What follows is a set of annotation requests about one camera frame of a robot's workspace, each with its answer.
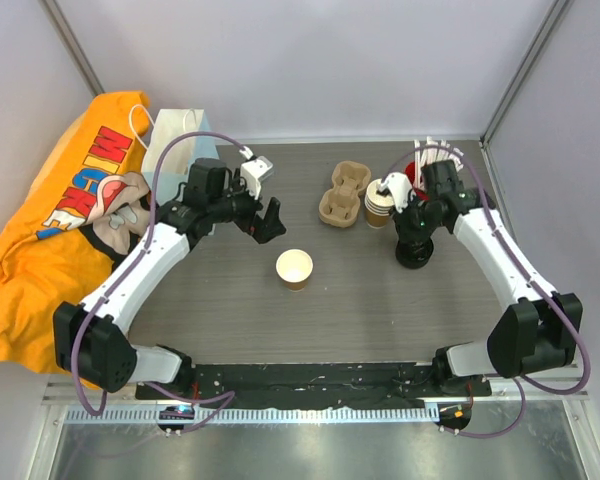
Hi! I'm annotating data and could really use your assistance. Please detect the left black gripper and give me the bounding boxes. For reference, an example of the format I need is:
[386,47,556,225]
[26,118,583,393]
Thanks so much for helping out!
[208,171,285,243]

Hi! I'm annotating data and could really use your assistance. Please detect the stack of paper cups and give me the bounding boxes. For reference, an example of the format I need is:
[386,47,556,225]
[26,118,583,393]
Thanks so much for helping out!
[364,179,394,229]

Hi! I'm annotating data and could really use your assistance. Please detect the single brown paper cup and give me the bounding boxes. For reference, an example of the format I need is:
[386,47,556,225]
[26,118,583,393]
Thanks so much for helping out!
[275,249,314,292]

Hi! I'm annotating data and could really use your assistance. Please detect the white blue paper bag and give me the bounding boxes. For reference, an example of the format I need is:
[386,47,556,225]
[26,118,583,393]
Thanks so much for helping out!
[128,104,219,204]

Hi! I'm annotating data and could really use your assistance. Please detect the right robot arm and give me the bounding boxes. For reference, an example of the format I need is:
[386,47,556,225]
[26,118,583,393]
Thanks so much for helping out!
[379,160,585,395]

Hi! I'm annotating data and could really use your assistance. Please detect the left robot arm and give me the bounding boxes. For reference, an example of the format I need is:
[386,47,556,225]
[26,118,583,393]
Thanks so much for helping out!
[53,157,286,399]

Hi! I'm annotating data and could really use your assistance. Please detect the red straw holder cup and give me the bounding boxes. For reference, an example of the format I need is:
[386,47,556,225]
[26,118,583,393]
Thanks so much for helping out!
[404,161,428,201]

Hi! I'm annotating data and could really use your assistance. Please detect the wrapped white straws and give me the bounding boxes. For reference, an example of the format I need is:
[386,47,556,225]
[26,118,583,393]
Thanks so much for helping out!
[414,137,463,190]

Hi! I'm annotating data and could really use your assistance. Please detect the stacked pulp cup carriers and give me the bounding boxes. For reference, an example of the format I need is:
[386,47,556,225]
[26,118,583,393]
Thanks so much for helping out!
[318,161,371,228]

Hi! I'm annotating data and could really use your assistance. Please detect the orange printed shirt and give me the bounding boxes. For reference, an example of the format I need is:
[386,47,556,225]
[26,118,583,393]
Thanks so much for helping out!
[0,91,151,374]

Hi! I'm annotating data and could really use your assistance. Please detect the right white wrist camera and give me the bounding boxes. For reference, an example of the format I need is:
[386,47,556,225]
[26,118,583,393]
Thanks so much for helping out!
[377,172,412,213]

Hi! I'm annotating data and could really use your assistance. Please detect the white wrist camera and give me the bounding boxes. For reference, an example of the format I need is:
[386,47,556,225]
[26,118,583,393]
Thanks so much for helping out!
[377,172,412,213]
[239,146,274,200]

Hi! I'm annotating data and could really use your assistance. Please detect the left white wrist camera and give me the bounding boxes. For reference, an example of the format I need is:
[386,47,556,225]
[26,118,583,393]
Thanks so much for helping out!
[239,146,274,200]

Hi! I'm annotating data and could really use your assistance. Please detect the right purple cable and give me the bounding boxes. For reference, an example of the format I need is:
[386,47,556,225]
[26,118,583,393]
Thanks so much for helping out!
[384,147,592,439]

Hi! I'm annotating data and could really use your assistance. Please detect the purple cable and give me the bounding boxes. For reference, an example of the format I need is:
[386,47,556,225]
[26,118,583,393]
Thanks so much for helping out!
[384,147,592,439]
[72,130,254,434]

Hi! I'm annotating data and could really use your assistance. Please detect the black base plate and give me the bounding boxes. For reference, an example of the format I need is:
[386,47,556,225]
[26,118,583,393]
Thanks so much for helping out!
[134,360,494,409]

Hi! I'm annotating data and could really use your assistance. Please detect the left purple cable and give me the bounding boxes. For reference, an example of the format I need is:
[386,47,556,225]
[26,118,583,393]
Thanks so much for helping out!
[72,130,254,434]

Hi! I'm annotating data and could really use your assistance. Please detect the white slotted cable duct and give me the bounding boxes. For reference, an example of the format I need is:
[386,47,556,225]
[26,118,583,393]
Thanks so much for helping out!
[64,403,439,425]

